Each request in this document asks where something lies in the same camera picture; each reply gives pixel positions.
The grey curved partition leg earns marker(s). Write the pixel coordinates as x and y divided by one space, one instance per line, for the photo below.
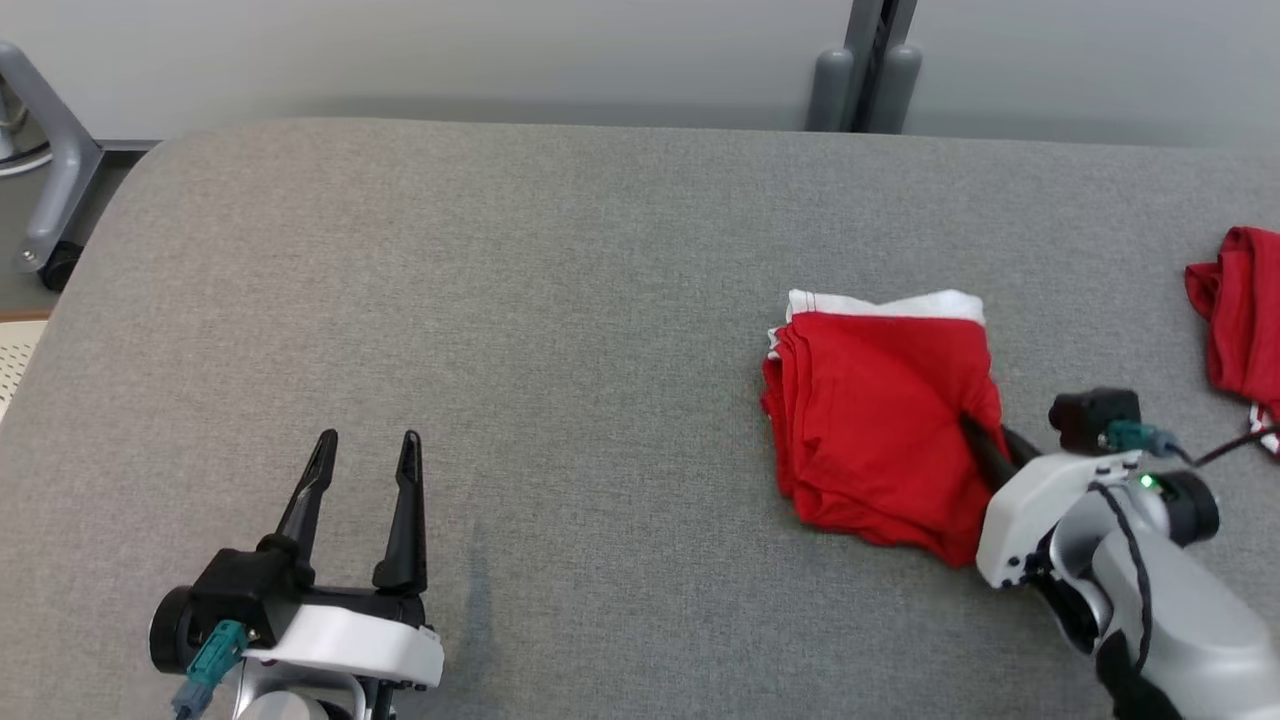
65 170

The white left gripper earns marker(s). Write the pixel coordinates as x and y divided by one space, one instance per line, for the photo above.
360 640

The red garment with white trim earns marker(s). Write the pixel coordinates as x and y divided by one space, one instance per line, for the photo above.
870 430

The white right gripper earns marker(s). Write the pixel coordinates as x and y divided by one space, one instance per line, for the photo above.
1030 510

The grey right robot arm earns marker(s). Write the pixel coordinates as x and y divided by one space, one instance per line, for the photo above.
1200 630

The black caster wheel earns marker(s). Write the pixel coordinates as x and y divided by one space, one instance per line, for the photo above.
58 268

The white perforated laundry basket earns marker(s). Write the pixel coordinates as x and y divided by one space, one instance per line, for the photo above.
15 365

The grey double partition post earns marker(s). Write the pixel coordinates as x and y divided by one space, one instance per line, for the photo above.
865 70

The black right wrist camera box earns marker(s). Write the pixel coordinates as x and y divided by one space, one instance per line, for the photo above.
1090 415

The crumpled red garment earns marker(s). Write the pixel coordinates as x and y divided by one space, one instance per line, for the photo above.
1240 320

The silver round floor base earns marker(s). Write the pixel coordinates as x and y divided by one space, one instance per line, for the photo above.
20 155

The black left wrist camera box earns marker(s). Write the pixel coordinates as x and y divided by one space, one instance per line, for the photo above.
250 590

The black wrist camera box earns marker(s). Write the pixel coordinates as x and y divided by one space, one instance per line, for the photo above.
1090 415
250 590

